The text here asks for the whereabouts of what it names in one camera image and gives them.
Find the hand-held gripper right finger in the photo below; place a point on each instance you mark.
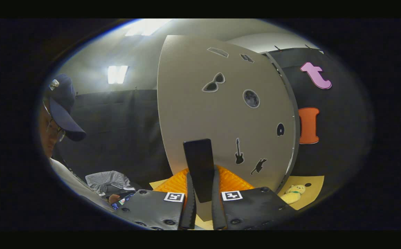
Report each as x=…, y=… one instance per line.
x=218, y=211

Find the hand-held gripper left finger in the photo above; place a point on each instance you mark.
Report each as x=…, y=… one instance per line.
x=190, y=207

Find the yellow plush toy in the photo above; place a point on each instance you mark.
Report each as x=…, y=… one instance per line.
x=292, y=195

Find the grey striped cloth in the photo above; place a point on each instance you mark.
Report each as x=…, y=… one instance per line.
x=107, y=180

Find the black backdrop cloth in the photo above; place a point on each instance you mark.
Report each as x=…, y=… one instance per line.
x=124, y=138

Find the grey cabinet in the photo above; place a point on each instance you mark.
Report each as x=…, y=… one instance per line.
x=296, y=148

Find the ceiling light panel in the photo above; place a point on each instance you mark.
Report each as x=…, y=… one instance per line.
x=117, y=74

